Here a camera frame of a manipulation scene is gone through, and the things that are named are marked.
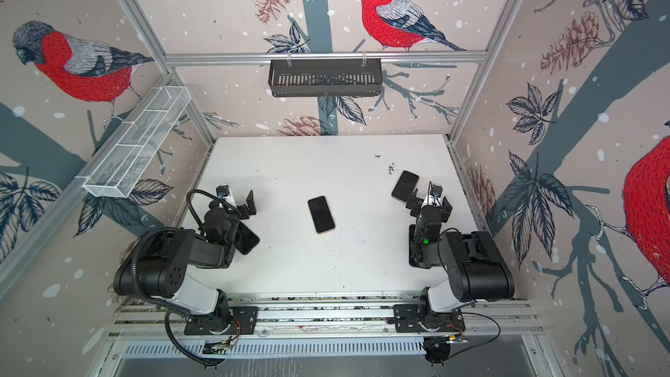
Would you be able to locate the phone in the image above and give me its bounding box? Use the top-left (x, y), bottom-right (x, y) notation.
top-left (308, 197), bottom-right (335, 234)
top-left (391, 170), bottom-right (419, 202)

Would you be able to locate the black phone near left arm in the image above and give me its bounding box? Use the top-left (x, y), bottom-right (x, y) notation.
top-left (233, 223), bottom-right (260, 256)

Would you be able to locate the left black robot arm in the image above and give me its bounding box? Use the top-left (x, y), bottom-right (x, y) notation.
top-left (113, 185), bottom-right (260, 323)

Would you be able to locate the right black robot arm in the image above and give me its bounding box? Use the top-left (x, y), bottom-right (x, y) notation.
top-left (406, 191), bottom-right (515, 316)

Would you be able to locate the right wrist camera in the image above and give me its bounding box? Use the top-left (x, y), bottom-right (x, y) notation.
top-left (424, 182), bottom-right (443, 207)

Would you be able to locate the right thin black cable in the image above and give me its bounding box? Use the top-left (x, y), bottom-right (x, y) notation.
top-left (444, 311), bottom-right (502, 362)

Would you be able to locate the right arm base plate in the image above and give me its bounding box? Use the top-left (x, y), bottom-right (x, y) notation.
top-left (387, 304), bottom-right (465, 333)

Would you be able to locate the left corrugated black cable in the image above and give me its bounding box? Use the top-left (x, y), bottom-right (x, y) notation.
top-left (128, 187), bottom-right (242, 368)

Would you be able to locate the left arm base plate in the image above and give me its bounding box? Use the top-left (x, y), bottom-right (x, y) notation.
top-left (184, 306), bottom-right (259, 336)

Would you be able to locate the white mesh wall tray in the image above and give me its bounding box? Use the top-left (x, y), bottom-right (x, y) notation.
top-left (83, 86), bottom-right (191, 198)

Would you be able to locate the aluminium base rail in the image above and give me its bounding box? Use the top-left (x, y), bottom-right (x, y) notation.
top-left (109, 292), bottom-right (545, 339)

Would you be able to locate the black wire wall basket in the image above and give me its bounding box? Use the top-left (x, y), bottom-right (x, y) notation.
top-left (268, 59), bottom-right (383, 98)

